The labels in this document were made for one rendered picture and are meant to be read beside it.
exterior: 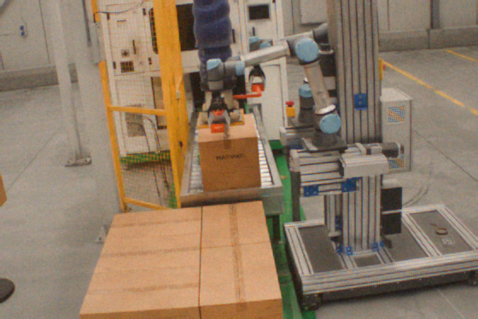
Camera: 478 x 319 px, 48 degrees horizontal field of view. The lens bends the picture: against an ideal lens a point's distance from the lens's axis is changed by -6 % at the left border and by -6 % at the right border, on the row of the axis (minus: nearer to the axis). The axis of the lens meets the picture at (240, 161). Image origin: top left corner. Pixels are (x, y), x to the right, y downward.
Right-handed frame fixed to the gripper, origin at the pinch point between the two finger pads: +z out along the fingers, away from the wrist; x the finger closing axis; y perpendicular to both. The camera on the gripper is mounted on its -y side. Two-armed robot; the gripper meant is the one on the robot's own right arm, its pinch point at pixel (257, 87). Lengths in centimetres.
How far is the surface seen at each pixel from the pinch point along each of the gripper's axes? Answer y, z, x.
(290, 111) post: -28.9, 26.6, 24.4
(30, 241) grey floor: -43, 125, -205
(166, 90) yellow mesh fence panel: -48, 6, -68
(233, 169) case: 20, 50, -21
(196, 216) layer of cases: 49, 70, -47
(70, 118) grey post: -251, 70, -212
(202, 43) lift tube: 39, -39, -33
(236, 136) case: 16.2, 29.1, -17.7
